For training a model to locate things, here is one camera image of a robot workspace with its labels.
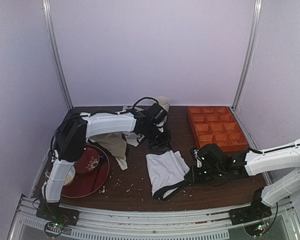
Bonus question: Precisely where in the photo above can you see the left aluminium frame post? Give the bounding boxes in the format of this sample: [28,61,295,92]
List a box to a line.
[41,0,74,110]

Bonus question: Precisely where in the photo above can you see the white ceramic mug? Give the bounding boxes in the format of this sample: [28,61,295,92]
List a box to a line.
[156,96,171,112]

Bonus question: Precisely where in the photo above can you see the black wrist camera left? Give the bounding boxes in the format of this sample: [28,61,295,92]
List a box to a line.
[147,103,168,125]

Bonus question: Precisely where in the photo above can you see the olive green underwear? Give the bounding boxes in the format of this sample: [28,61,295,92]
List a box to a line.
[94,132,128,171]

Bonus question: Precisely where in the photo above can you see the blue white patterned bowl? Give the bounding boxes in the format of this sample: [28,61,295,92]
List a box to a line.
[63,166,76,186]

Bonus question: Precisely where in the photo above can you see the aluminium front rail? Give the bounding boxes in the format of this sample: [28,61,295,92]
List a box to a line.
[7,197,300,240]

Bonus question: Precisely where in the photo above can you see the aluminium frame post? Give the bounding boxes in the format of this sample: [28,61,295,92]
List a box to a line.
[41,0,74,110]
[231,0,263,112]

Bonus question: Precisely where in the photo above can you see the right aluminium frame post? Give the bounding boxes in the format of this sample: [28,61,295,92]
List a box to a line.
[231,0,263,112]

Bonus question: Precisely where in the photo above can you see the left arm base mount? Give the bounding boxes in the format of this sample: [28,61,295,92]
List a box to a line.
[35,199,80,226]

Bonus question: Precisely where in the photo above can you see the red floral bowl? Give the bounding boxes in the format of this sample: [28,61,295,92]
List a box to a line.
[74,147,100,174]

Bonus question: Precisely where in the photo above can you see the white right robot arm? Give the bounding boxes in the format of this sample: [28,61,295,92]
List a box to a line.
[184,138,300,210]

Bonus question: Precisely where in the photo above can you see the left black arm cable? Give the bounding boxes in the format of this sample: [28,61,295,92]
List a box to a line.
[132,96,158,111]

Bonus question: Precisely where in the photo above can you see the round red tray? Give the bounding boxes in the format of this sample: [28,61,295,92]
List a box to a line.
[61,144,110,199]

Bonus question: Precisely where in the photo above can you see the white black boxer briefs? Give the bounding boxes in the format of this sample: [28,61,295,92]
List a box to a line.
[146,150,190,201]

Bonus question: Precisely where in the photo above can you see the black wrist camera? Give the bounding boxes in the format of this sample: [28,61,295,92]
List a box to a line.
[196,143,228,167]
[147,103,168,125]

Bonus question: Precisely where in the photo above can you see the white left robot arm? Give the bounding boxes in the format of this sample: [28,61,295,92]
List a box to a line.
[41,109,171,204]

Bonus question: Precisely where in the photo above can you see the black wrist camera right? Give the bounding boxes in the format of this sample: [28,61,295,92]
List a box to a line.
[196,143,228,167]

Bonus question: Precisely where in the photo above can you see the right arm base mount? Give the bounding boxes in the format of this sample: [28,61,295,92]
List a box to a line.
[229,200,272,226]

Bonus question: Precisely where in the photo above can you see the pink white underwear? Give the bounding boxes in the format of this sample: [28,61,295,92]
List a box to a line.
[121,105,147,147]

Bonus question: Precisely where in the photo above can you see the orange compartment tray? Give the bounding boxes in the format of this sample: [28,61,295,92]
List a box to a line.
[187,106,249,154]

